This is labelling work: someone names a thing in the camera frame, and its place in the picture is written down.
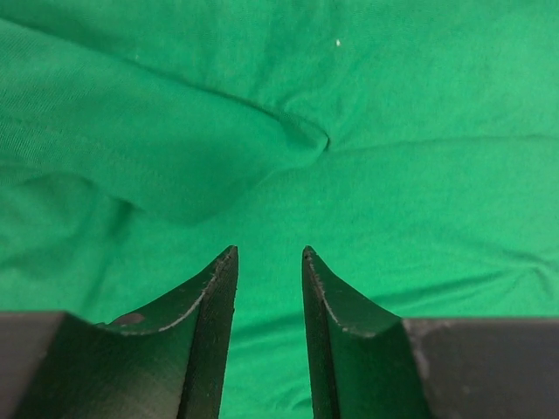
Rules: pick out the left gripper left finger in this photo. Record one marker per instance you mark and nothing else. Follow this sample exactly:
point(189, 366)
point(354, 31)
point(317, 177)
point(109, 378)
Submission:
point(163, 360)

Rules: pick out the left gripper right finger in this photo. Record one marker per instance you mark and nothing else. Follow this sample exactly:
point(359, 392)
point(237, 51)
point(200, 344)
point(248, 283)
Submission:
point(366, 362)

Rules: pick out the green t shirt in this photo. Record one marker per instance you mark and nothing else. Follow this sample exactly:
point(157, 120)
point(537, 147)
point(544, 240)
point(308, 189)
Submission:
point(412, 144)

